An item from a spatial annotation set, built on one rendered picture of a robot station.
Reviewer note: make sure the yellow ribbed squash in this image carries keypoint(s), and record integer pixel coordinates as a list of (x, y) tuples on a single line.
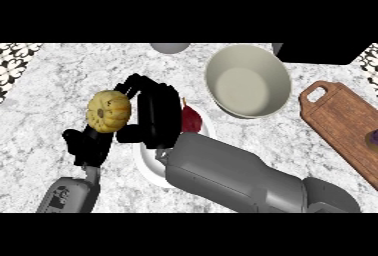
[(108, 111)]

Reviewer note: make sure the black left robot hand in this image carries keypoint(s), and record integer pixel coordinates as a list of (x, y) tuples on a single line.
[(90, 146)]

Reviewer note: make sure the dark red vegetable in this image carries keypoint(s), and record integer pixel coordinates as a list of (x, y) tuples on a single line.
[(192, 120)]

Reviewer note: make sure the black appliance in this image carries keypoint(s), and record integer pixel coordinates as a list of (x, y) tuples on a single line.
[(317, 53)]

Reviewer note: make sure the white plate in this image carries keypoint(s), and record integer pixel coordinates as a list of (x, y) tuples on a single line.
[(147, 163)]

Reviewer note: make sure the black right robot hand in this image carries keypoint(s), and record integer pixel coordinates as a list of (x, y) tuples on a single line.
[(156, 116)]

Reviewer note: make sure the beige bowl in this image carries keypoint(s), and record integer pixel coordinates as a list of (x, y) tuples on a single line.
[(248, 81)]

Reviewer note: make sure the grey round object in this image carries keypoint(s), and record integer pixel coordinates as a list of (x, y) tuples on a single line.
[(170, 47)]

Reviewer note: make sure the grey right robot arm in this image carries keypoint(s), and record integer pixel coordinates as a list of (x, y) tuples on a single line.
[(230, 173)]

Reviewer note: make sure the brown wooden cutting board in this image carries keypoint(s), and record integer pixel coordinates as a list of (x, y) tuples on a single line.
[(344, 123)]

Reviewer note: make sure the purple vegetable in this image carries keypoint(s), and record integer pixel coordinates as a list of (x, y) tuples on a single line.
[(373, 138)]

